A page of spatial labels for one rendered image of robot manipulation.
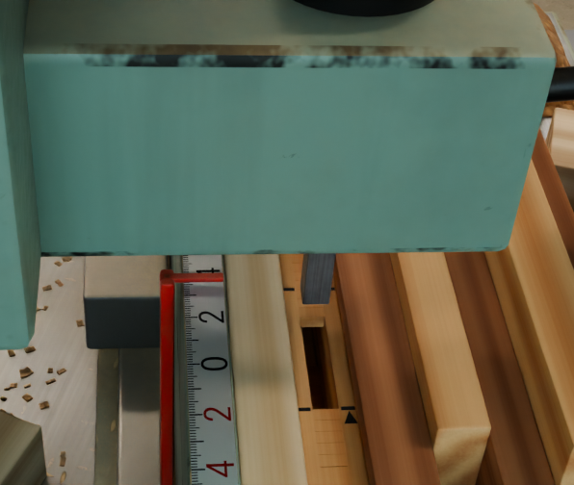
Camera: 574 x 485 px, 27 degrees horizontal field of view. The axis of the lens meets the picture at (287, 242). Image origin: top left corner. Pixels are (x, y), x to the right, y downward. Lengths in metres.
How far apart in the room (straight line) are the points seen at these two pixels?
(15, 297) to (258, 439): 0.10
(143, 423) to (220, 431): 0.19
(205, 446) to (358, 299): 0.09
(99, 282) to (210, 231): 0.22
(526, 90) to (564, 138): 0.20
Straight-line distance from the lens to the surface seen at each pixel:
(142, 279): 0.55
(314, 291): 0.40
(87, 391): 0.57
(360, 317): 0.41
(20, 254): 0.30
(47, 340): 0.60
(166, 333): 0.41
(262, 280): 0.41
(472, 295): 0.42
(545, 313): 0.39
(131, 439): 0.54
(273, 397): 0.38
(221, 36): 0.31
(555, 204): 0.44
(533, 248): 0.41
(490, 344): 0.40
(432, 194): 0.34
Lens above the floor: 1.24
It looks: 42 degrees down
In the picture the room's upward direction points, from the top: 5 degrees clockwise
